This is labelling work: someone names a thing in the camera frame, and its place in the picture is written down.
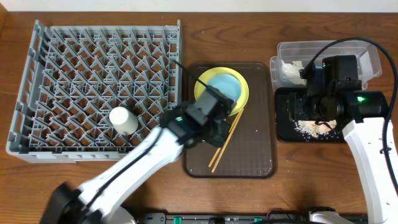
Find white tissue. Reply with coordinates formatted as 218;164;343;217
281;60;307;85

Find black waste tray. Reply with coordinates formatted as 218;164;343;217
274;87;353;143

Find rice food scraps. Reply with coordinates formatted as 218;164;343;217
295;120;336;139

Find yellow round plate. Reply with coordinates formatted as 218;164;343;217
199;67;249;116

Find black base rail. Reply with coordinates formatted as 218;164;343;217
136;212;371;224

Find white paper cup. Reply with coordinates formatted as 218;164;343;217
109;106;139;135

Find clear plastic waste bin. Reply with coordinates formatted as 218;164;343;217
270;40;382;90

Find brown plastic serving tray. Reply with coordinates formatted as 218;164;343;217
182;62;277;179

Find light blue bowl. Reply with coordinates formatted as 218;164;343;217
207;73;241;101

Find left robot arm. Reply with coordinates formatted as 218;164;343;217
40;86;236;223

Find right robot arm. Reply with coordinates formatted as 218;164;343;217
287;55;397;223

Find grey dishwasher rack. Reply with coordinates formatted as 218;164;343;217
6;22;182;163

